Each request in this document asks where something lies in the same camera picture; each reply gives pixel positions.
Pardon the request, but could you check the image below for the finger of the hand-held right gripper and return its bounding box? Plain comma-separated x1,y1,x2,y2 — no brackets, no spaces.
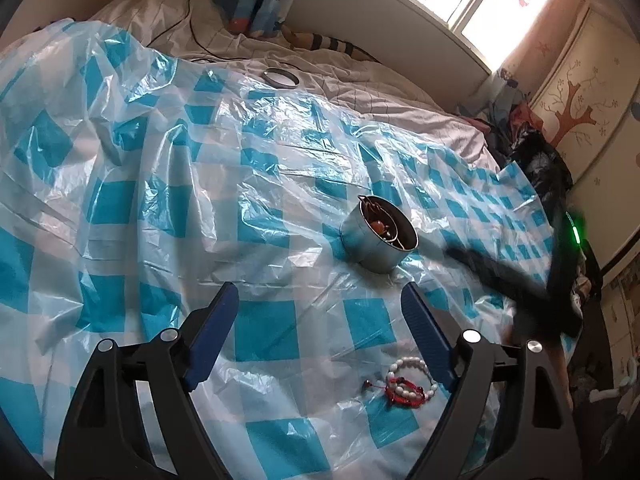
444,244,551,307
509,294,557,347

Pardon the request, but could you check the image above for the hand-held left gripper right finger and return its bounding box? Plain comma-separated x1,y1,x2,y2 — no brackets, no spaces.
401,283,585,480

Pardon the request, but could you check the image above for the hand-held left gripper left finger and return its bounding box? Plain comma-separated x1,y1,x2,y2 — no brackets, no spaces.
54,282,240,480

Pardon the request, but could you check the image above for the white bead bracelet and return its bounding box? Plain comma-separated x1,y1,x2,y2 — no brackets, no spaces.
387,356,440,401

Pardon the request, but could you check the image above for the red string bracelet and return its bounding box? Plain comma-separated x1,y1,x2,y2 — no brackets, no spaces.
363,379,427,405

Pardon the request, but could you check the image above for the round metal tin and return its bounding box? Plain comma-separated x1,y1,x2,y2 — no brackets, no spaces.
340,194,419,274

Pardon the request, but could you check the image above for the black plastic bag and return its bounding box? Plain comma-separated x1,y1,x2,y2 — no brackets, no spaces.
510,137,574,213

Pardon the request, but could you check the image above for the pile of clothes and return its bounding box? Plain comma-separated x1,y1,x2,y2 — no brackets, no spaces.
460,70,543,158

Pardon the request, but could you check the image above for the blue checkered plastic sheet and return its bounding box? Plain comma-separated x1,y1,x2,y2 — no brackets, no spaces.
0,20,586,480

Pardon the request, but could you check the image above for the wardrobe with tree decoration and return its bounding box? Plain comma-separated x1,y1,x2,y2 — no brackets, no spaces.
530,5,640,266

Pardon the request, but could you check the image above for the white bed quilt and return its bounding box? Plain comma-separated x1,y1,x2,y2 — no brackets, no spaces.
95,0,501,171

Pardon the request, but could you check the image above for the round metal tin lid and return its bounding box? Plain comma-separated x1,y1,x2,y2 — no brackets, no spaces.
262,67,299,89

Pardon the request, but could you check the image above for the window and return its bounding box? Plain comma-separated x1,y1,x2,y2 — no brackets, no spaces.
360,0,568,72

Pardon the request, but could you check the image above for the cream bed headboard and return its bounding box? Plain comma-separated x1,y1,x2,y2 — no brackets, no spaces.
285,0,493,106

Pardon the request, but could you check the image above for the striped plush tail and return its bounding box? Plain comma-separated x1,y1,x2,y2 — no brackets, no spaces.
282,27,382,64

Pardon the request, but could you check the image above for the black cable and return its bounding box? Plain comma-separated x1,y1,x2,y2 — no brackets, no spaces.
150,0,301,68

